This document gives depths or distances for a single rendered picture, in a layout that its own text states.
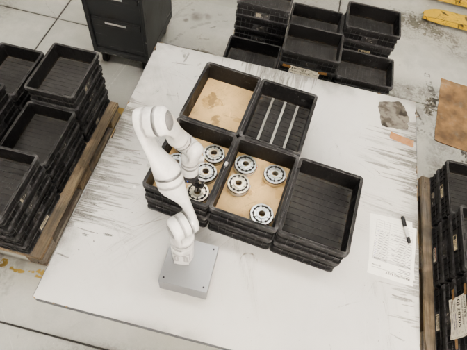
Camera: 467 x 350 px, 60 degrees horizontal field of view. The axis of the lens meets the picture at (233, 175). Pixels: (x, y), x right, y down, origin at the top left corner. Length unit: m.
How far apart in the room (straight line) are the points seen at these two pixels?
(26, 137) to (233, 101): 1.27
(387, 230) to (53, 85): 2.10
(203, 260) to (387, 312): 0.83
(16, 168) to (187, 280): 1.21
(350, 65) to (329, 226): 1.64
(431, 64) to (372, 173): 2.11
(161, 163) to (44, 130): 1.53
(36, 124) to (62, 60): 0.46
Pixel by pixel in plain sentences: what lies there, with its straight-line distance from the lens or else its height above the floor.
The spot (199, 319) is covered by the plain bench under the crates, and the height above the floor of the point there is 0.70.
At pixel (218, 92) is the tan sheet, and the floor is 0.83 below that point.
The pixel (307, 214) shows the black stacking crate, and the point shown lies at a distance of 1.85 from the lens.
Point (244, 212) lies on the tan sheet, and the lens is 1.80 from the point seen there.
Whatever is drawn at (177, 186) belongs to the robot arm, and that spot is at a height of 1.29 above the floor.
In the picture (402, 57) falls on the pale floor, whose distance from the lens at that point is 4.11.
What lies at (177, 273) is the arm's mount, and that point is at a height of 0.81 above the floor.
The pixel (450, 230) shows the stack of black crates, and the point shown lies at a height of 0.37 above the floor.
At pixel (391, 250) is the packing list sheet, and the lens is 2.07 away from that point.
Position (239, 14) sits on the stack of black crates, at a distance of 3.25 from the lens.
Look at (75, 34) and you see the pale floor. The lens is 3.88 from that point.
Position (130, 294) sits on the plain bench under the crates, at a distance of 1.81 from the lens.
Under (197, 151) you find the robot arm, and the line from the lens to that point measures 1.48.
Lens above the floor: 2.44
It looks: 58 degrees down
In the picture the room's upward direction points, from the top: 10 degrees clockwise
